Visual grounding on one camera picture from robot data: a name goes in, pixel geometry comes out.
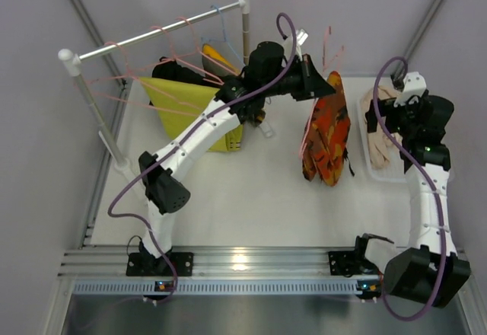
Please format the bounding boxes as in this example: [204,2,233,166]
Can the beige trousers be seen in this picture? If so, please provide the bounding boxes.
[360,85,399,170]

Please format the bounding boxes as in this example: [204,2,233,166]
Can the pink hanger of orange trousers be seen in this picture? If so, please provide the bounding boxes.
[298,26,334,159]

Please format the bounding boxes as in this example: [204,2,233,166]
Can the orange camouflage trousers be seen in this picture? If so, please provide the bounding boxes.
[301,71,351,187]

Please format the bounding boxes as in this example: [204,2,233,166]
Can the pink hanger of beige trousers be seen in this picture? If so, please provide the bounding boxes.
[87,41,163,111]

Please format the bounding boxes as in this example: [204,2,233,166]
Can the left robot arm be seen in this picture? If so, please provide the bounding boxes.
[127,41,336,276]

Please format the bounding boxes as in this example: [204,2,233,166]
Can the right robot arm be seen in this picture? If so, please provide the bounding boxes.
[361,94,471,308]

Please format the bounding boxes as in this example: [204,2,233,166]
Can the yellow camouflage trousers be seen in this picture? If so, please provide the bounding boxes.
[202,43,240,81]

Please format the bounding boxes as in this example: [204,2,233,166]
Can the lime green trousers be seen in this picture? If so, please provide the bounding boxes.
[137,76,244,153]

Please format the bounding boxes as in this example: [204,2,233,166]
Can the black trousers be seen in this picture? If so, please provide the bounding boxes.
[151,56,215,87]

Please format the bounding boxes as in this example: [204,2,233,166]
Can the white plastic mesh basket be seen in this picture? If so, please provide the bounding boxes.
[356,90,406,183]

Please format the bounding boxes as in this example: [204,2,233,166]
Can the white metal clothes rack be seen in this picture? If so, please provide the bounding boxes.
[58,0,250,174]

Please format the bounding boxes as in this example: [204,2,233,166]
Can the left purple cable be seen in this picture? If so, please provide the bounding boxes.
[107,12,296,305]

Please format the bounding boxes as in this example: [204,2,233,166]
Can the purple cable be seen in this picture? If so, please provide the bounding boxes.
[107,12,296,305]
[371,56,446,321]

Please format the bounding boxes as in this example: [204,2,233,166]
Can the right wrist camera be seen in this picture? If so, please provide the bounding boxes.
[393,72,427,107]

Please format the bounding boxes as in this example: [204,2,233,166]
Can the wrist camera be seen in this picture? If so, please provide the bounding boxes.
[393,72,427,107]
[282,28,308,60]

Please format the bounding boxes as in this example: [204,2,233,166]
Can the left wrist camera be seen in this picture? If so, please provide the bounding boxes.
[282,28,308,60]

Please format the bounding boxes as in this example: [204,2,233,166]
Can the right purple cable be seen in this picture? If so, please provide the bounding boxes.
[371,56,446,321]

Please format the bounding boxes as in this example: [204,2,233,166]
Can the light blue wire hanger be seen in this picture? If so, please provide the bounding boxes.
[201,5,244,67]

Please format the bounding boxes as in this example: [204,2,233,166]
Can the aluminium corner frame post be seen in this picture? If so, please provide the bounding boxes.
[403,0,446,62]

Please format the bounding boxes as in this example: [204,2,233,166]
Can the left rear frame post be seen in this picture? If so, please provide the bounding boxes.
[51,0,128,87]

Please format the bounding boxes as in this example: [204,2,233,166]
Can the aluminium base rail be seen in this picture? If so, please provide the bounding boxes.
[58,247,380,296]

